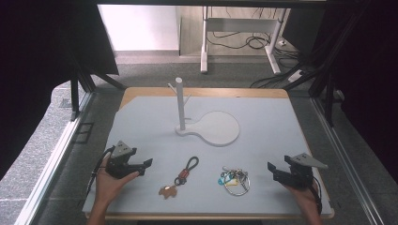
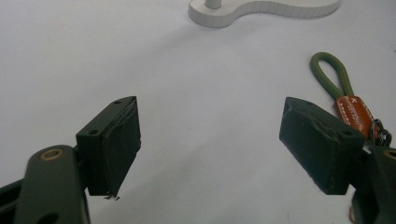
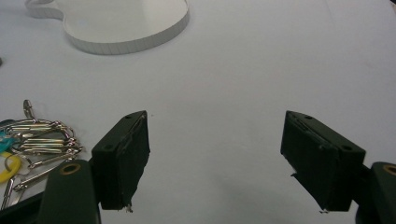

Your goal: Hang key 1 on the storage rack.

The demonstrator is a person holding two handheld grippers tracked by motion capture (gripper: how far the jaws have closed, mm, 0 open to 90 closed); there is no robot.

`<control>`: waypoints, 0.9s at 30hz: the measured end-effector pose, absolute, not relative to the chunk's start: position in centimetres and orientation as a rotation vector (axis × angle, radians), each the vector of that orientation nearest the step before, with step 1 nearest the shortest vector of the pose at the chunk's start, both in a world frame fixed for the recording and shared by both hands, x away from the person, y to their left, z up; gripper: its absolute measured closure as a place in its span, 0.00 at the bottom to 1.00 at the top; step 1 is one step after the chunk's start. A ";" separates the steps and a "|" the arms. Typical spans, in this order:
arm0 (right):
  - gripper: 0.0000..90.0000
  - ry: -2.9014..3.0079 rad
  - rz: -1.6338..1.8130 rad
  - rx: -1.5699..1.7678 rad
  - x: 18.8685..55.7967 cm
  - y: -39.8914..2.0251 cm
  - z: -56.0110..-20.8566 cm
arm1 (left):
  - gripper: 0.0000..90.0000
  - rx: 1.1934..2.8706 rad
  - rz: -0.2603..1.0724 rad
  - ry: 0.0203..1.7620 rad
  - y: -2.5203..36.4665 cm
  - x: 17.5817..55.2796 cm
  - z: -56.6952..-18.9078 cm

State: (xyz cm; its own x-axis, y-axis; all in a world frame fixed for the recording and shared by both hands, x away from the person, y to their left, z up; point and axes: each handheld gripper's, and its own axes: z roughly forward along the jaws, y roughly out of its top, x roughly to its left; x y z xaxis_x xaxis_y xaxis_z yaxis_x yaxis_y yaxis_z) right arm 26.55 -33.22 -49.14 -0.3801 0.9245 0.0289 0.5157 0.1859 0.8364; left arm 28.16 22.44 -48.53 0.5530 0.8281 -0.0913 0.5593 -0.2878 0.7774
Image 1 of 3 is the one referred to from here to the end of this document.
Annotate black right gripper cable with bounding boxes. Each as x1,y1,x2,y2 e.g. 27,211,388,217
312,175,324,215

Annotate grey table mat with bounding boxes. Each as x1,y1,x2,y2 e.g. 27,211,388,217
82,95,333,217

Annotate key bunch on metal ring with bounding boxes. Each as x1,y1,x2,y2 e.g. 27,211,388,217
217,165,252,198

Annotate person's right hand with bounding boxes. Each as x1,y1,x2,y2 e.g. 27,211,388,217
282,182,321,214

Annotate white desk frame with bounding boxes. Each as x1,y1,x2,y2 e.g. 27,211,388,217
199,6,288,76

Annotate black floor cables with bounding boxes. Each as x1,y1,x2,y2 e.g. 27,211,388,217
206,29,314,89

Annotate black metal stand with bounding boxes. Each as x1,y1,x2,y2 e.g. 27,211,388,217
69,52,128,122
282,0,374,128

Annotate aluminium frame rail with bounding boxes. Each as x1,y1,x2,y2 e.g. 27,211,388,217
310,97,378,225
13,93,96,225

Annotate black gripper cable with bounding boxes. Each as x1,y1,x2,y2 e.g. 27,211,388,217
312,175,324,215
85,145,116,199

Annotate white power strip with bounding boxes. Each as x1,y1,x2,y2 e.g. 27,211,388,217
287,68,304,83

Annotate wooden table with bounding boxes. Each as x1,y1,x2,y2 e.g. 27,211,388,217
84,86,335,220

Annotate white key rack stand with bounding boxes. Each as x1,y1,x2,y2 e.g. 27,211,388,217
166,76,241,148

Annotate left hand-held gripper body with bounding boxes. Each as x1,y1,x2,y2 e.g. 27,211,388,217
105,140,139,180

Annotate black cord keychain brown tag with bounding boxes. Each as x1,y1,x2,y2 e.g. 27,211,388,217
158,156,201,201

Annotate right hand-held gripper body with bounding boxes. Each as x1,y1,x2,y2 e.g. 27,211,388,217
280,152,329,190

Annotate person's left hand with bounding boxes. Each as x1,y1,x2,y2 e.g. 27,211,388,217
94,155,141,208

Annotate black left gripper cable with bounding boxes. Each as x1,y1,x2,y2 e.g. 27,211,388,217
85,145,116,199

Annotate black curtain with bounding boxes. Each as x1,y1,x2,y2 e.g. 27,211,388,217
313,0,398,186
0,0,120,182

